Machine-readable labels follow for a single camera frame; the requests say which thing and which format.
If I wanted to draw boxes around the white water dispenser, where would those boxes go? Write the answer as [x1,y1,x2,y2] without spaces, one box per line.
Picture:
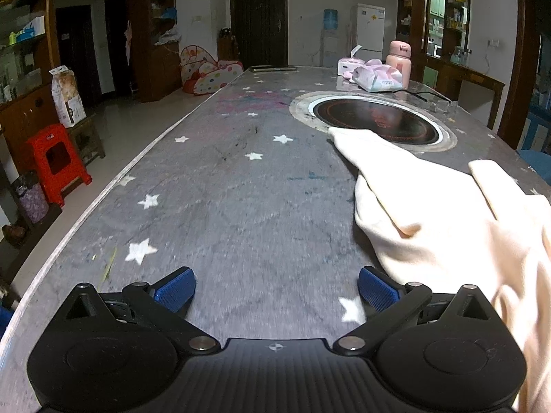
[321,30,339,68]

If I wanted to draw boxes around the purple patterned waste bin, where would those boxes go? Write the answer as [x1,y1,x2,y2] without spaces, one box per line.
[11,170,49,224]

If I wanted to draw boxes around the pink wet wipes pack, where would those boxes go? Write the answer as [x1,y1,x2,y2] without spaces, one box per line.
[352,61,405,93]

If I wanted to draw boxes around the grey star-print tablecloth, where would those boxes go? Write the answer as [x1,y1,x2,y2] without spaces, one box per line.
[0,66,551,413]

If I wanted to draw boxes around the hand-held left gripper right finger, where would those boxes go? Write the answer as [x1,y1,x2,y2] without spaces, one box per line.
[332,266,491,356]

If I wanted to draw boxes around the white tissue box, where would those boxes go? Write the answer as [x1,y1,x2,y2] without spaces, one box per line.
[337,45,366,77]

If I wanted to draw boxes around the wooden sideboard cabinet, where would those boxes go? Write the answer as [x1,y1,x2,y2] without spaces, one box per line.
[396,0,505,130]

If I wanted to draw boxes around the round built-in induction cooktop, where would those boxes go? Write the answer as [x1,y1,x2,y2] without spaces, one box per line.
[289,90,458,152]

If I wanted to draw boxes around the polka-dot play tent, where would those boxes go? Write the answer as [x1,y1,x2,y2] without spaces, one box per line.
[180,45,245,95]

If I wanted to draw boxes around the clear glass cups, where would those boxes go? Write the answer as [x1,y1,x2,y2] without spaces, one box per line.
[425,97,459,116]

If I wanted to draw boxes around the small wooden stool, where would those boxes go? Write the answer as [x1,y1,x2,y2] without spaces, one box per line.
[69,114,106,166]

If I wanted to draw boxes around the tall wooden shelf cabinet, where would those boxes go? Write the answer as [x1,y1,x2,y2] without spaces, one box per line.
[129,0,182,103]

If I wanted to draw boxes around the white printed diaper bag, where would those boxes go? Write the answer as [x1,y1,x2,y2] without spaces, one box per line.
[49,65,87,129]

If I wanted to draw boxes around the dark wooden door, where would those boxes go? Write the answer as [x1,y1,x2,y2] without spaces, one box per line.
[229,0,289,67]

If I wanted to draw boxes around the red plastic stool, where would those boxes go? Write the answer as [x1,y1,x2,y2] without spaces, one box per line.
[26,123,92,207]

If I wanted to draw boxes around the cream garment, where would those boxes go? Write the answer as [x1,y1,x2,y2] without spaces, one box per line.
[328,129,551,413]

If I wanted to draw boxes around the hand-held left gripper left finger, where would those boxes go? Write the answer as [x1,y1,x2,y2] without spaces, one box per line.
[64,266,221,356]

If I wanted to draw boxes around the glass-shelf display cabinet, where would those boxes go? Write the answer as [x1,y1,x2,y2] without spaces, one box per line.
[0,0,62,151]

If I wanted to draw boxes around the pink insulated bottle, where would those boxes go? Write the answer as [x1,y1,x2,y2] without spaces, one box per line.
[385,41,412,89]

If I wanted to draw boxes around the blue chair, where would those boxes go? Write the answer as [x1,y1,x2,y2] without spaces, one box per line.
[519,107,551,173]

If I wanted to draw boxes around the white refrigerator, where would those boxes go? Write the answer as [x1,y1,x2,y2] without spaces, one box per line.
[351,3,386,62]

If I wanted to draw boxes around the brown shoe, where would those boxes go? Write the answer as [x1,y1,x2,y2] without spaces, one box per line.
[2,224,29,248]

